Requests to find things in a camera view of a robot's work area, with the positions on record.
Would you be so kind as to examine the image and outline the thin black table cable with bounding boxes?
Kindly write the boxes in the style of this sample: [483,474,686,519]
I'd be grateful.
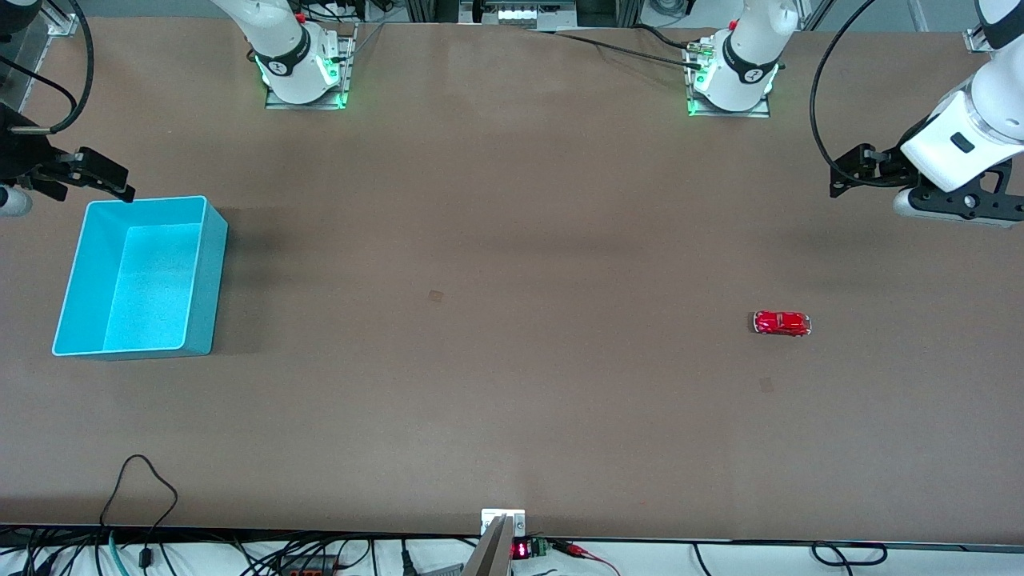
[524,28,705,71]

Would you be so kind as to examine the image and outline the black looped cable with block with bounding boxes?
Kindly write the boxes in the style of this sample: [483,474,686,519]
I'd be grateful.
[100,454,178,570]

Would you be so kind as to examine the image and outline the grey metal camera beam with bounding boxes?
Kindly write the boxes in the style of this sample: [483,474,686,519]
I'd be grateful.
[462,514,513,576]

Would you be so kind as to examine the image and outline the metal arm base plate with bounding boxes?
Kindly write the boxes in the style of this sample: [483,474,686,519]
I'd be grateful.
[686,38,773,119]
[264,22,357,110]

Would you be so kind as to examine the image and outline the short black right arm cable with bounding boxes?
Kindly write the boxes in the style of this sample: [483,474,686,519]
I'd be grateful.
[0,58,78,133]

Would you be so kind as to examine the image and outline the black flat cable loop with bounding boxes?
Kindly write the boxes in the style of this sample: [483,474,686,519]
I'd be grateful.
[810,542,889,567]

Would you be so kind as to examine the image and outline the red beetle toy car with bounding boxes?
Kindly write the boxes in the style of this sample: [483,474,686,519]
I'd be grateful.
[753,310,812,338]

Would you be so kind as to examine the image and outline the aluminium frame with lit device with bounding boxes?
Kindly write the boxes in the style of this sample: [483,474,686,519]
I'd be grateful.
[460,0,578,31]

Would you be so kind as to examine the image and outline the blue plastic box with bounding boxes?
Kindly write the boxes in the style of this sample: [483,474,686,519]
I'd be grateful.
[52,195,229,361]

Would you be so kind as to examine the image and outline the white mounting plate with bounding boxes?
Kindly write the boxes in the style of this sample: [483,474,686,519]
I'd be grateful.
[481,509,526,537]

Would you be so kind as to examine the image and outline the red and black clip leads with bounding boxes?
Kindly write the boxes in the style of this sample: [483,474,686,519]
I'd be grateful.
[550,540,621,576]

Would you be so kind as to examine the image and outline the long black right arm cable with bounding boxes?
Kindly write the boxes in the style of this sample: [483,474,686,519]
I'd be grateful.
[48,0,95,135]

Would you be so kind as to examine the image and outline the thick black table cable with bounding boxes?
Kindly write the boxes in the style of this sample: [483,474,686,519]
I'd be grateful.
[636,22,697,53]

